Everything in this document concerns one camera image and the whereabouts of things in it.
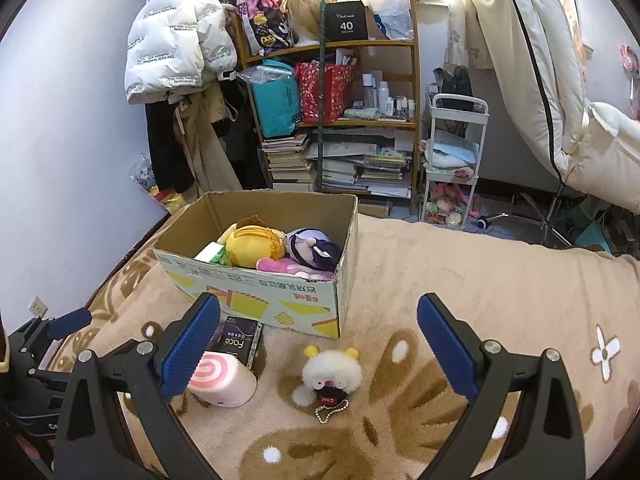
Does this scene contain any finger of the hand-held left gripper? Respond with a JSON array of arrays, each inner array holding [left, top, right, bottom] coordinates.
[[27, 367, 76, 397], [10, 308, 93, 356]]

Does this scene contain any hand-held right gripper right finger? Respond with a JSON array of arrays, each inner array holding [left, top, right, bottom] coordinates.
[[416, 292, 586, 480]]

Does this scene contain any group of white bottles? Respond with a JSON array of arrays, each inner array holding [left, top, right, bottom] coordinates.
[[361, 72, 417, 117]]

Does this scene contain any white puffer jacket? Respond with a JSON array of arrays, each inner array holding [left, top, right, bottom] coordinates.
[[124, 0, 237, 106]]

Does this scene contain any white fluffy plush keychain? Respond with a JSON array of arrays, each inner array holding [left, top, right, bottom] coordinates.
[[292, 345, 363, 423]]

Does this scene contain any beige coat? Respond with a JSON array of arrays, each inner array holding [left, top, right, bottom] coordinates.
[[172, 85, 241, 196]]

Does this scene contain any white office chair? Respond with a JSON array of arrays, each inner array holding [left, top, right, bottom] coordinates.
[[460, 0, 640, 248]]

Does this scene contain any pile of books and papers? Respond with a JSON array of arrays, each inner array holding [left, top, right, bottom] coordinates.
[[305, 132, 413, 198]]

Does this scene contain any printed cardboard box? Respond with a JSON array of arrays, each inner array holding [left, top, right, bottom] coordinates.
[[152, 190, 360, 338]]

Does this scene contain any brown floral blanket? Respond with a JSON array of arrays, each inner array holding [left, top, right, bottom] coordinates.
[[47, 212, 640, 480]]

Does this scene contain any white rolling cart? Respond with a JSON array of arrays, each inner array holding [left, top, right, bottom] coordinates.
[[419, 92, 488, 231]]

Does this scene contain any pink swirl roll plush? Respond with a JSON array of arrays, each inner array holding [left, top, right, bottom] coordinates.
[[187, 351, 258, 407]]

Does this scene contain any pink floral curtain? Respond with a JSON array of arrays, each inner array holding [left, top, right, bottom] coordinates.
[[545, 0, 596, 86]]

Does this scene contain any dark green pole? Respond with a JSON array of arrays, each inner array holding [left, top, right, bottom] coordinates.
[[316, 0, 328, 193]]

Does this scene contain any yellow plush doll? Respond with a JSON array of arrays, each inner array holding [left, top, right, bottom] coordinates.
[[217, 216, 288, 268]]

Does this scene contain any printed plastic bag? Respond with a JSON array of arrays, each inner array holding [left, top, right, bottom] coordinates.
[[131, 162, 186, 216]]

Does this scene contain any blue and white cloth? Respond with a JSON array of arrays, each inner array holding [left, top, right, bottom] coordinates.
[[425, 130, 480, 171]]

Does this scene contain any black coat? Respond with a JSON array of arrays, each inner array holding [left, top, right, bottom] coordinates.
[[145, 102, 196, 193]]

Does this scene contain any pink bear plush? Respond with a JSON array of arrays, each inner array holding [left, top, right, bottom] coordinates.
[[256, 257, 335, 281]]

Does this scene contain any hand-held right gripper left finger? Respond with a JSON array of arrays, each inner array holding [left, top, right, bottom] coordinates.
[[54, 291, 222, 480]]

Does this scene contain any teal paper bag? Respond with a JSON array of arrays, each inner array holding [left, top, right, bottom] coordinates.
[[248, 60, 301, 138]]

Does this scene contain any black cardboard box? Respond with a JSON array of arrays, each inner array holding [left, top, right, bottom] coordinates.
[[325, 1, 370, 41]]

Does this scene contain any purple-haired plush doll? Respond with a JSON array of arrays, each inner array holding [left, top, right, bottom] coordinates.
[[282, 227, 343, 273]]

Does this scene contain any white plastic bag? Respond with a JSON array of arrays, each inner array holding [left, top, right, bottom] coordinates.
[[372, 0, 415, 41]]

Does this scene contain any black cartoon print bag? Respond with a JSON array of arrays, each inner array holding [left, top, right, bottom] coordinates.
[[236, 0, 297, 55]]

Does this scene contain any pink desk fan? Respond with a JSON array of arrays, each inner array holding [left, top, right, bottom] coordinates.
[[619, 44, 640, 81]]

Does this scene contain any green and white packet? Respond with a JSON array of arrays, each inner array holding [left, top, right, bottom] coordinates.
[[194, 242, 233, 267]]

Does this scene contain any stack of books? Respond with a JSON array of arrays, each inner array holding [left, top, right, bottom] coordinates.
[[260, 134, 318, 192]]

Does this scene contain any pile of small plush toys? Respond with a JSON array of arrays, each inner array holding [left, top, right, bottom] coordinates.
[[422, 182, 473, 228]]

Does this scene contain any black packet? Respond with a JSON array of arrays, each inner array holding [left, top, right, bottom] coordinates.
[[207, 316, 264, 367]]

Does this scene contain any blond wig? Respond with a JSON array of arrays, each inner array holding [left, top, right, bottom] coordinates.
[[284, 0, 323, 43]]

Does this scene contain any wooden shelf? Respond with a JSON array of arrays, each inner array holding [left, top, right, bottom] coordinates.
[[232, 0, 421, 216]]

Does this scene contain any red gift bag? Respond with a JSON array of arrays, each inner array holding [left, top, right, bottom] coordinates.
[[294, 60, 358, 123]]

